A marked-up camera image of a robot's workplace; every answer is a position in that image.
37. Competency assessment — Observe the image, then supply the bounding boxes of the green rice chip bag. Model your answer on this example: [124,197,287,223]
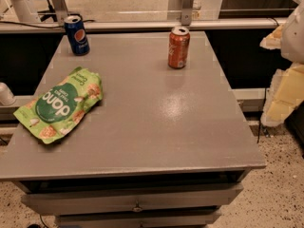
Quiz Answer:
[13,66,103,144]

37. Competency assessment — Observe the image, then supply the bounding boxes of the grey lower drawer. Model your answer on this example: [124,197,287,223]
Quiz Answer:
[56,208,220,228]

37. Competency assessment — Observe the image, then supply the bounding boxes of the orange soda can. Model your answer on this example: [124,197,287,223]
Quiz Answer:
[168,27,190,69]

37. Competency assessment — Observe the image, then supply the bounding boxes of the white cylinder at left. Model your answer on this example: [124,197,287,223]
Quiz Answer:
[0,83,16,105]

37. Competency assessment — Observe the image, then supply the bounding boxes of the grey upper drawer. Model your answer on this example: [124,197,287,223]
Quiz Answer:
[22,183,243,216]

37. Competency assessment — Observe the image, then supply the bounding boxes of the blue Pepsi can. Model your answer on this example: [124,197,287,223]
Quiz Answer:
[64,15,90,56]

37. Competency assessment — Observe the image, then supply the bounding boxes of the white pipe top left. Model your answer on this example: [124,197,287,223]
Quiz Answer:
[10,0,41,23]

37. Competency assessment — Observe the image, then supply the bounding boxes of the grey drawer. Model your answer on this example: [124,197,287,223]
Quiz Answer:
[56,208,220,228]
[22,183,243,216]

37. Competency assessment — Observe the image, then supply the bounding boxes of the metal rail frame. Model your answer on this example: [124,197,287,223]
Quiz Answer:
[0,0,304,35]

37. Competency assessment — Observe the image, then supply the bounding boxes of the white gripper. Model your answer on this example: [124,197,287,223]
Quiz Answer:
[259,2,304,127]

